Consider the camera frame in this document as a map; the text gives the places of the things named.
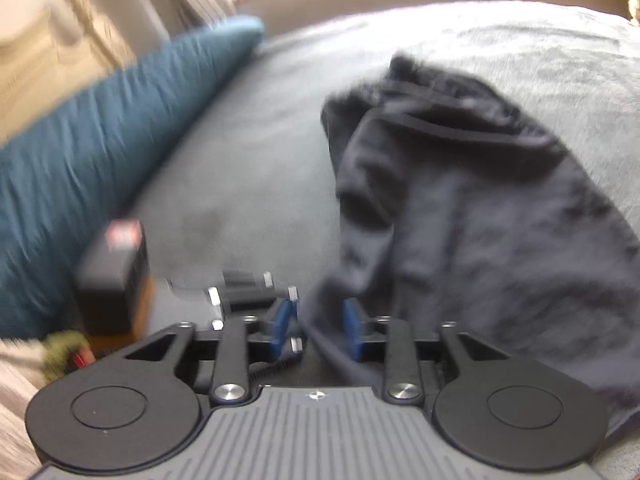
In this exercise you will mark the teal pillow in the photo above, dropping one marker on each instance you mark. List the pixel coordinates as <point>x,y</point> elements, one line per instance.
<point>100,135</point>

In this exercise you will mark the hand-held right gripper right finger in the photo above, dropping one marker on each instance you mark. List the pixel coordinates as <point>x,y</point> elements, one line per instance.
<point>352,332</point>

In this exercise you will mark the person's left forearm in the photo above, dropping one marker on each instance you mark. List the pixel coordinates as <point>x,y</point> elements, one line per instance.
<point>60,355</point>

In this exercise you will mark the grey bed blanket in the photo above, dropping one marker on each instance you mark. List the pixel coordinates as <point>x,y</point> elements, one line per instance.
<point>260,135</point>

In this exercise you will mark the dark grey pants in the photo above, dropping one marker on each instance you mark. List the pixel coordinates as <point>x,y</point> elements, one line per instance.
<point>475,210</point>

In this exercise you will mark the beige carved bedpost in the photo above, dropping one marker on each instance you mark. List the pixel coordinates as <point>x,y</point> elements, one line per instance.
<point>634,5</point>

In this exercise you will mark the beige carved headboard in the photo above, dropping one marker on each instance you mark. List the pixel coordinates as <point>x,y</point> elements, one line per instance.
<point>45,60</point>

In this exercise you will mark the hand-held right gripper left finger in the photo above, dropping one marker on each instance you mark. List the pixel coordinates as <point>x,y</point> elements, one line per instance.
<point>281,327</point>

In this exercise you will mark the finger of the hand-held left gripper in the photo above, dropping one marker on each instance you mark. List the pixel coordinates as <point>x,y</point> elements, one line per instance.
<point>240,290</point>

